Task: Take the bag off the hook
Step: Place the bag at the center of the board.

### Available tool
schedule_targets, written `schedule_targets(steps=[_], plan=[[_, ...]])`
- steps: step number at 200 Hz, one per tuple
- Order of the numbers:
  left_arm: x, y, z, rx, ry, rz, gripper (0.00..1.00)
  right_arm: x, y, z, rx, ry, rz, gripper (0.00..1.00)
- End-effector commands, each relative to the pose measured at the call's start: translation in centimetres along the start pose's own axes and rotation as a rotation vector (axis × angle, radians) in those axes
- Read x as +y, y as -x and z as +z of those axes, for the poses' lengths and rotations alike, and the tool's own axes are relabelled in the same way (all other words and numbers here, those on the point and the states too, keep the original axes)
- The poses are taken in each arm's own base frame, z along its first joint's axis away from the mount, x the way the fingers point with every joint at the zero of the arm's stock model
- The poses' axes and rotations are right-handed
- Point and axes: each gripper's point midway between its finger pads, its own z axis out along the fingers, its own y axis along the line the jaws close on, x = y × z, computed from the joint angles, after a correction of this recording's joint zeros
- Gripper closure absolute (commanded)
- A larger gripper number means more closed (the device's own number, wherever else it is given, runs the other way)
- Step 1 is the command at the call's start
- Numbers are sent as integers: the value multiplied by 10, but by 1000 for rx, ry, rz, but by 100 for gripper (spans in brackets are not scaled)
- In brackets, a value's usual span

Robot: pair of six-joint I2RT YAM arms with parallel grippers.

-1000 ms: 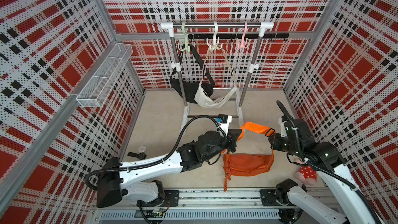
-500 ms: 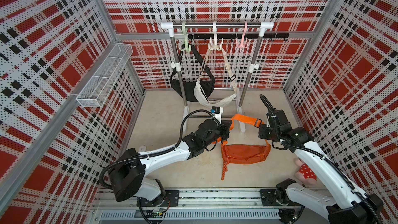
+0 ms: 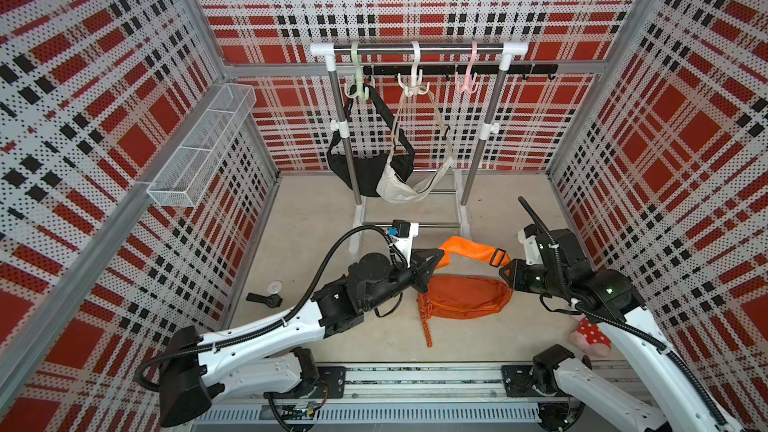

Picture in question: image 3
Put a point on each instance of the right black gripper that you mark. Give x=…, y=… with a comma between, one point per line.
x=513, y=273

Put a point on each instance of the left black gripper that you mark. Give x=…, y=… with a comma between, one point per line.
x=423, y=267

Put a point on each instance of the orange sling bag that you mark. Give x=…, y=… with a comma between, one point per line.
x=459, y=297

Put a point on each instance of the cream sling bag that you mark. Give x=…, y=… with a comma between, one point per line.
x=394, y=190

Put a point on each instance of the black sling bag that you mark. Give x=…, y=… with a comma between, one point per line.
x=369, y=170

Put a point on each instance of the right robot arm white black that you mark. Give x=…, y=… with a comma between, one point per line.
x=682, y=403

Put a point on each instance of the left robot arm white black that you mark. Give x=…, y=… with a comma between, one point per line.
x=270, y=356

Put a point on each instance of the white plastic hook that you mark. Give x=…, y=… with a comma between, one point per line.
x=414, y=85

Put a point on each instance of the green plastic hook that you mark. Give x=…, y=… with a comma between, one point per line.
x=356, y=88

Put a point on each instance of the pink plastic hook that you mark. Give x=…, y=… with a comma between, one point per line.
x=467, y=84

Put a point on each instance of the pink plush toy red dress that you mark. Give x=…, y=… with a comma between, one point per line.
x=589, y=339

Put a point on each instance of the black watch on floor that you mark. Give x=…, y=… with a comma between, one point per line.
x=271, y=301

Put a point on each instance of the metal clothes rack white joints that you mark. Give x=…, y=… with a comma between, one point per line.
x=364, y=133

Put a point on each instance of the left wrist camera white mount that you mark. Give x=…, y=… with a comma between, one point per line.
x=401, y=235

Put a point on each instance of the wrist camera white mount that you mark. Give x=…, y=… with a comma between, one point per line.
x=527, y=237
x=401, y=235

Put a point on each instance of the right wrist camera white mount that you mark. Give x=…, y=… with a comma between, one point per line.
x=527, y=237

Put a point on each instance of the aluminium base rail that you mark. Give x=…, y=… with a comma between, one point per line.
x=433, y=394

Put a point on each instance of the black wall hook rail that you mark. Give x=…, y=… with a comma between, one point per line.
x=525, y=70

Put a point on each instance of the white wire mesh basket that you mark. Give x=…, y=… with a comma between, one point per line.
x=186, y=176

